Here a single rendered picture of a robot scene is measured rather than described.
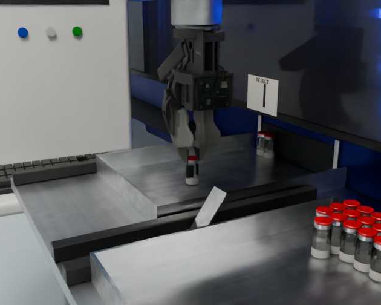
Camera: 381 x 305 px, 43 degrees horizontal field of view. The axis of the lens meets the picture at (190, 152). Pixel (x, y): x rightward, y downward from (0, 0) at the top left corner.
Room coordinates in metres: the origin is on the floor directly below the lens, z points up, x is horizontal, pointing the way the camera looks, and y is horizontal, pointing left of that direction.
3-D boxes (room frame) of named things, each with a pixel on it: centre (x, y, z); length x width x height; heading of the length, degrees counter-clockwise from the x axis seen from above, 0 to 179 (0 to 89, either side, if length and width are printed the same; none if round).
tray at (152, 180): (0.78, -0.04, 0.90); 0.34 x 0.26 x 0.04; 118
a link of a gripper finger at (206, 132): (0.75, -0.03, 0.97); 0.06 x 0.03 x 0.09; 28
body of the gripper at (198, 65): (0.73, -0.01, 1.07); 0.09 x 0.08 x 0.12; 28
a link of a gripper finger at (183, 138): (0.73, 0.01, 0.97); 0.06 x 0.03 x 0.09; 28
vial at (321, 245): (0.51, -0.15, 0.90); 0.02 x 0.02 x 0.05
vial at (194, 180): (0.75, 0.00, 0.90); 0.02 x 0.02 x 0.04
